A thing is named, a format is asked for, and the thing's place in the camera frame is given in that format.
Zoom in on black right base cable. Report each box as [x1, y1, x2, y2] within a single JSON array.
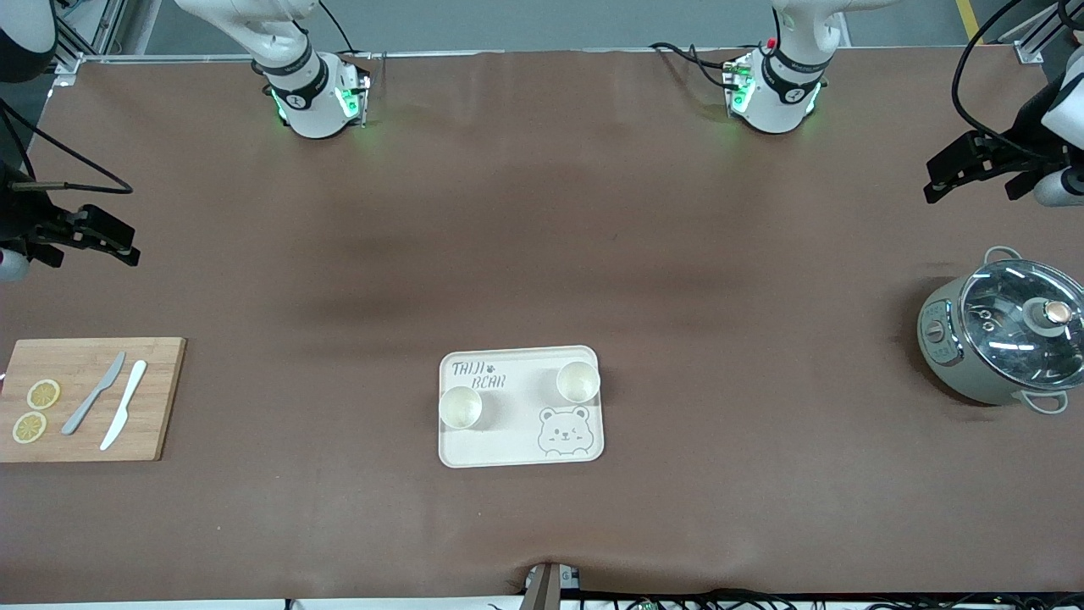
[[318, 0, 358, 57]]

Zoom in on black left base cables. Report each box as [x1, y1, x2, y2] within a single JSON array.
[[650, 42, 739, 91]]

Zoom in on brown table mat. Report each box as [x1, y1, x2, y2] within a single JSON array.
[[0, 47, 1084, 604]]

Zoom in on grey-green electric cooking pot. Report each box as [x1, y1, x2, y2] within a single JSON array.
[[917, 246, 1084, 414]]

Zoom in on grey plastic knife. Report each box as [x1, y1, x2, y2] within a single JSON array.
[[61, 352, 126, 436]]

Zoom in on brown camera mount bracket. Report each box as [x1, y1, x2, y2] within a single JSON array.
[[523, 562, 582, 610]]

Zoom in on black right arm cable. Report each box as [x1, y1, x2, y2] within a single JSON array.
[[0, 97, 135, 196]]

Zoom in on beige bear print tray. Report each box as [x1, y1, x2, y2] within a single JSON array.
[[438, 345, 606, 469]]

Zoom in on wooden cutting board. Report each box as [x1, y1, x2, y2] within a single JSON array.
[[0, 337, 187, 463]]

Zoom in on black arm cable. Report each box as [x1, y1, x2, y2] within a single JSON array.
[[950, 0, 1084, 164], [0, 97, 135, 196]]

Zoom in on white IKEA cup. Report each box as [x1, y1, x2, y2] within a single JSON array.
[[438, 385, 484, 430], [556, 360, 602, 404]]

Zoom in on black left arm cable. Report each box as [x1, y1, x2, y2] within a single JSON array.
[[950, 0, 1084, 164]]

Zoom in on aluminium frame profile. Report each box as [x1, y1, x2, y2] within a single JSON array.
[[51, 0, 255, 87], [999, 0, 1084, 65]]

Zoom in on glass pot lid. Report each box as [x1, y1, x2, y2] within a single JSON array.
[[961, 258, 1084, 391]]

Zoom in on white plastic knife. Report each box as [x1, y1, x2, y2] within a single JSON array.
[[99, 360, 148, 452]]

